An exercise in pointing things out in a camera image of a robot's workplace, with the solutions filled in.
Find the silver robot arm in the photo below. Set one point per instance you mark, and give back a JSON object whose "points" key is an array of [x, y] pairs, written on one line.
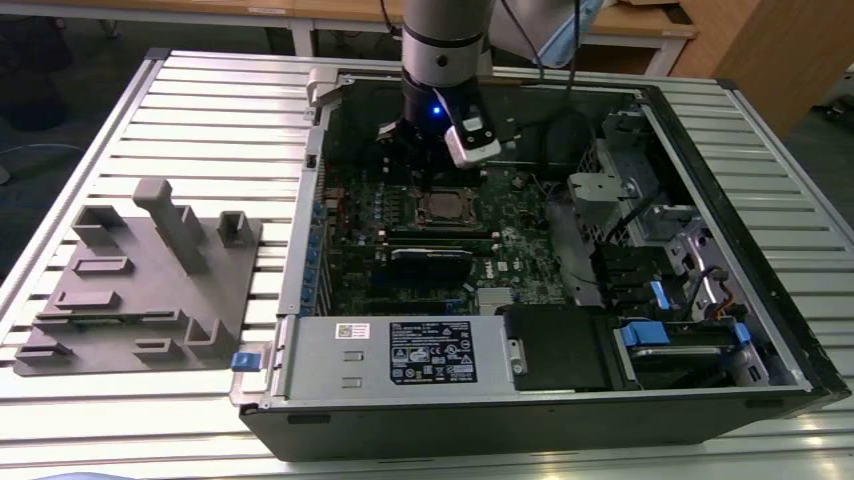
{"points": [[443, 45]]}

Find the CPU socket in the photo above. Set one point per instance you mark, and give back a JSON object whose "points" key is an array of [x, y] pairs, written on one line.
{"points": [[420, 223]]}

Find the grey metal drive cage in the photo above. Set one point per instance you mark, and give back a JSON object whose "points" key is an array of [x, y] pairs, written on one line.
{"points": [[593, 189]]}

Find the black graphics card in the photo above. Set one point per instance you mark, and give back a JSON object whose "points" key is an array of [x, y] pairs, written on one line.
{"points": [[433, 267]]}

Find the green motherboard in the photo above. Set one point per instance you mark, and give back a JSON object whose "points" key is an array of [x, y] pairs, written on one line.
{"points": [[527, 250]]}

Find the silver finned heatsink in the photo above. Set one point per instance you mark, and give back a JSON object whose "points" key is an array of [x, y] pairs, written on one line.
{"points": [[496, 296]]}

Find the white QR sticker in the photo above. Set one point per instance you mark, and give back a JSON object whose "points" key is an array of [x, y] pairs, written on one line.
{"points": [[351, 331]]}

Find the black rating label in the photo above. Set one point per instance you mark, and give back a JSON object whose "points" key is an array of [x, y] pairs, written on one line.
{"points": [[433, 350]]}

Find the silver power supply unit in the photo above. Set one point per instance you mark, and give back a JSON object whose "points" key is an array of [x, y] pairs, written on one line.
{"points": [[320, 350]]}

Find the wooden cabinet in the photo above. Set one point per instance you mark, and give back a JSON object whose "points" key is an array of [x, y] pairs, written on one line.
{"points": [[767, 60]]}

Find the grey parts rack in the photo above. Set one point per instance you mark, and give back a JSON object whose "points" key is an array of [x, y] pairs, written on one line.
{"points": [[153, 300]]}

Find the blue case latch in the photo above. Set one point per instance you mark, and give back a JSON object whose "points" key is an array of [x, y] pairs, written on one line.
{"points": [[245, 362]]}

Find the black grey PC case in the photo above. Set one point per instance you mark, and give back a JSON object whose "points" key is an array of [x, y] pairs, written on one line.
{"points": [[467, 430]]}

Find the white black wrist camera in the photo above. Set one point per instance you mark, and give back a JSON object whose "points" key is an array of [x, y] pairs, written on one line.
{"points": [[473, 145]]}

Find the wooden desk white frame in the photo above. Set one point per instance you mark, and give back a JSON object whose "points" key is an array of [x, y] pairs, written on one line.
{"points": [[680, 25], [166, 6]]}

